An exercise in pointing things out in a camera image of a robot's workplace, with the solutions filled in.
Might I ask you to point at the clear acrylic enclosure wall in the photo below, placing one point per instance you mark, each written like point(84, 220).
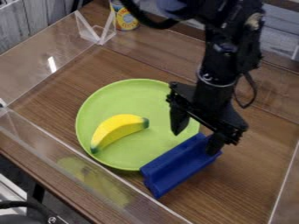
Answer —
point(49, 74)

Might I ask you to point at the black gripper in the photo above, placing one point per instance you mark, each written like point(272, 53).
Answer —
point(207, 104)

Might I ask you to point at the blue plastic block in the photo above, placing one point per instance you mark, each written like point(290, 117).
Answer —
point(176, 165)

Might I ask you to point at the yellow labelled tin can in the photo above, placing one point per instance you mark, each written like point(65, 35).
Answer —
point(125, 21)

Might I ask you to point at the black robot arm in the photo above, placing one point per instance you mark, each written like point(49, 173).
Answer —
point(232, 27)

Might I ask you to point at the yellow toy banana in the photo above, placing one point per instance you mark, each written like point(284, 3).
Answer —
point(116, 127)

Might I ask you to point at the green round plate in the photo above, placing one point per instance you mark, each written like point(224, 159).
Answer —
point(139, 97)

